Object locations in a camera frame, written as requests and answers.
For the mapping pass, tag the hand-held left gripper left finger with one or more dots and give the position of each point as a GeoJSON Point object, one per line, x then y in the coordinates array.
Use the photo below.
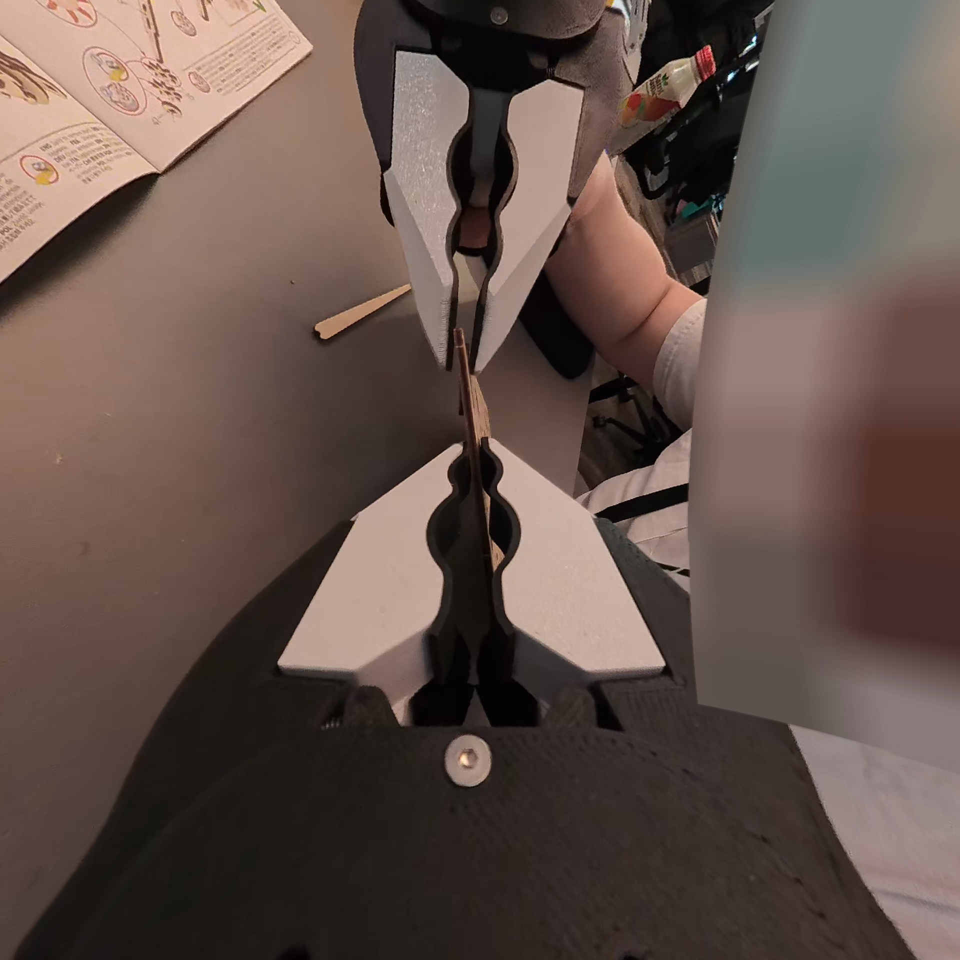
{"type": "Point", "coordinates": [375, 600]}

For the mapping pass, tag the printed instruction booklet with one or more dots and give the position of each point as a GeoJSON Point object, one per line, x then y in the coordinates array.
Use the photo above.
{"type": "Point", "coordinates": [75, 150]}

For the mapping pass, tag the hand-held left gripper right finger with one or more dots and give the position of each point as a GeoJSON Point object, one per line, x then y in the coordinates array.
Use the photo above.
{"type": "Point", "coordinates": [577, 600]}

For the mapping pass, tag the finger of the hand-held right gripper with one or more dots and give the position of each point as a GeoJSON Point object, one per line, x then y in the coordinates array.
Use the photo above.
{"type": "Point", "coordinates": [420, 187]}
{"type": "Point", "coordinates": [540, 187]}

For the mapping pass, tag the juice bottle with red cap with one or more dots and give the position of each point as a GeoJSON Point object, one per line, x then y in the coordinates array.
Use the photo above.
{"type": "Point", "coordinates": [667, 86]}

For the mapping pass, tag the person's right hand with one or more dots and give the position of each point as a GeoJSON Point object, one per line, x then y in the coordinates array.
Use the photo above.
{"type": "Point", "coordinates": [474, 229]}

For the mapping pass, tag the small tapered wooden stick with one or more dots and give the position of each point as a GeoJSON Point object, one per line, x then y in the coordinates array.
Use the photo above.
{"type": "Point", "coordinates": [352, 319]}

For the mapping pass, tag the person's right forearm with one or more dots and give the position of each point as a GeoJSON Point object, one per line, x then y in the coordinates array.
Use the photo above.
{"type": "Point", "coordinates": [622, 262]}

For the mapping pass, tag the black office chair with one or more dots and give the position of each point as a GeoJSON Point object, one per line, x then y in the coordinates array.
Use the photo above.
{"type": "Point", "coordinates": [626, 427]}

